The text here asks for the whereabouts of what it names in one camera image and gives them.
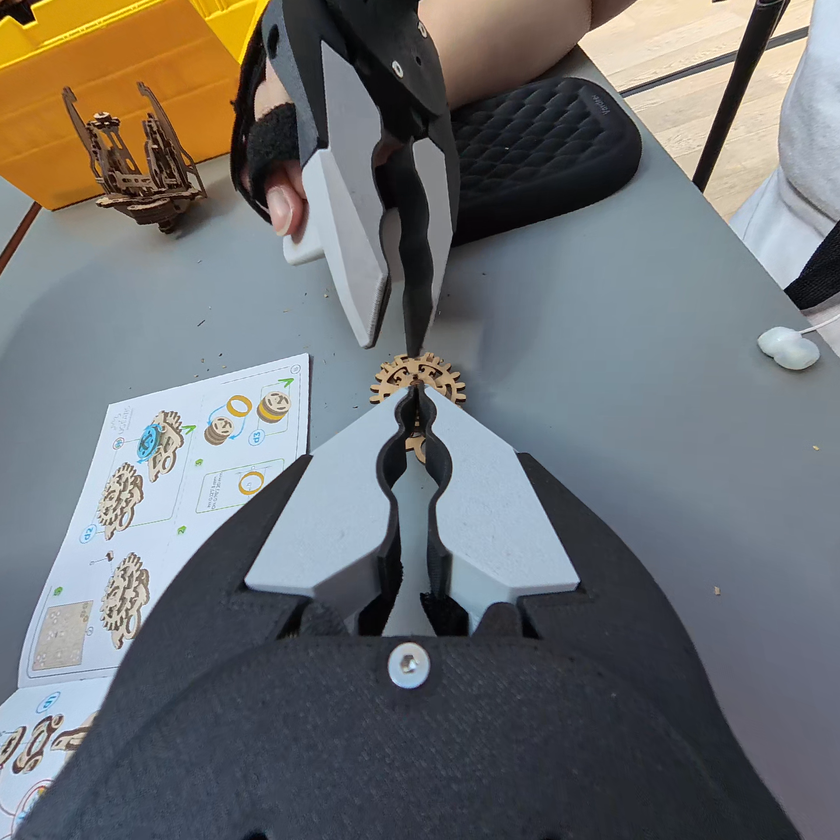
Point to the black metal pole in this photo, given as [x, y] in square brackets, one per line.
[736, 98]

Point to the white earphone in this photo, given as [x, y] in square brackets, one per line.
[787, 348]

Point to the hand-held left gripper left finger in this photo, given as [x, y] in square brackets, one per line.
[315, 518]

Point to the dark wooden assembled model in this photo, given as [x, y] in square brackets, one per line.
[138, 164]

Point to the light wooden gear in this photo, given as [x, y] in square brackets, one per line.
[392, 382]

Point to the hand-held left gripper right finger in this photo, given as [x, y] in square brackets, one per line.
[499, 518]

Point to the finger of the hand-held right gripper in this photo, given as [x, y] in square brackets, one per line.
[348, 216]
[436, 216]

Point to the black quilted wrist rest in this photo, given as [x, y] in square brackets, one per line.
[544, 144]

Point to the person's right forearm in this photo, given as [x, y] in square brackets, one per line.
[499, 46]

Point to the yellow plastic crate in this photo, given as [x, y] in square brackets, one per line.
[98, 46]
[229, 16]

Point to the person's right hand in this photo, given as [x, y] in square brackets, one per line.
[287, 197]

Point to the printed instruction booklet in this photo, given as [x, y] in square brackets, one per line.
[164, 499]

